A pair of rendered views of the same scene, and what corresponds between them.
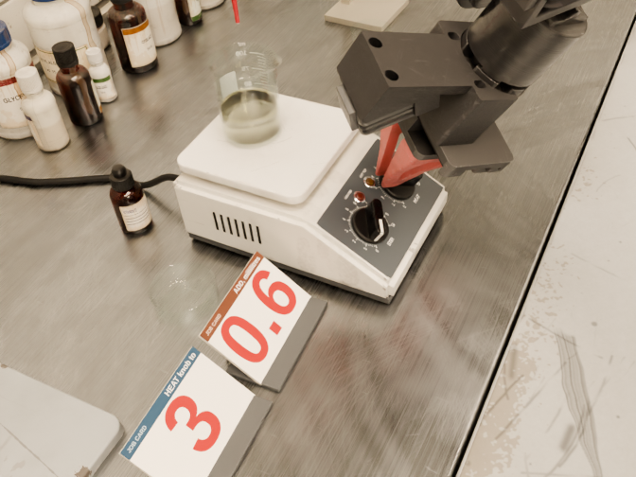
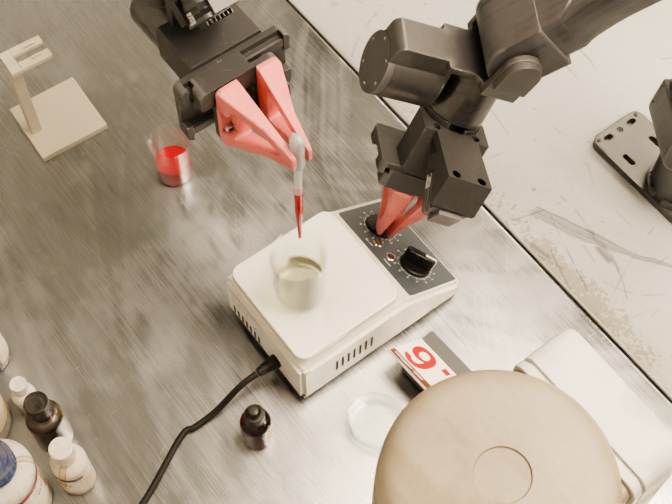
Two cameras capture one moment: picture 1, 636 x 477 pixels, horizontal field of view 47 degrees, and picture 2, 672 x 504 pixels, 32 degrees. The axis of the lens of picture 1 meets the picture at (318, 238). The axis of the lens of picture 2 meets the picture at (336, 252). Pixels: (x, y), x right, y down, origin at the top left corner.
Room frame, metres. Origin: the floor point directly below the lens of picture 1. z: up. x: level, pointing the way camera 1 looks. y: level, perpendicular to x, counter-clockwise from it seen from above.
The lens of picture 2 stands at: (0.29, 0.50, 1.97)
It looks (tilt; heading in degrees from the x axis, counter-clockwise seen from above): 61 degrees down; 291
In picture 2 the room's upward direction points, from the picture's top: 1 degrees clockwise
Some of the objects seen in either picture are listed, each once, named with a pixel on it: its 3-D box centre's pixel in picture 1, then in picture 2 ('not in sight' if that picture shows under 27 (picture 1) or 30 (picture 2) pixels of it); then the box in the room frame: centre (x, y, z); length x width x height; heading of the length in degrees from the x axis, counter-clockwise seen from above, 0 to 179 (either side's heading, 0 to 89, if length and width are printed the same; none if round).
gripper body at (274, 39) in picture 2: not in sight; (216, 63); (0.60, -0.01, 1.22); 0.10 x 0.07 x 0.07; 59
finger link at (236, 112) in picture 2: not in sight; (273, 116); (0.54, 0.02, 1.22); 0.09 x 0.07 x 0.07; 149
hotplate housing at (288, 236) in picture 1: (302, 187); (336, 290); (0.48, 0.01, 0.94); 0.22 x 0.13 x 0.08; 59
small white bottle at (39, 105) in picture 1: (40, 109); (69, 463); (0.64, 0.27, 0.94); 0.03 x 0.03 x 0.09
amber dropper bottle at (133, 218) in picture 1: (127, 196); (255, 423); (0.50, 0.17, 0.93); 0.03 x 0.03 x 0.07
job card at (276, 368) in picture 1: (266, 318); (441, 372); (0.36, 0.05, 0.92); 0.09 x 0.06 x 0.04; 152
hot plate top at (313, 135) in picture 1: (271, 141); (315, 283); (0.50, 0.03, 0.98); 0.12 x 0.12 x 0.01; 59
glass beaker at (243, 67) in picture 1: (251, 96); (301, 270); (0.51, 0.04, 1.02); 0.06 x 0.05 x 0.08; 69
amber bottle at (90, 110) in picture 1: (75, 83); (45, 419); (0.68, 0.24, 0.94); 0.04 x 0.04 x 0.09
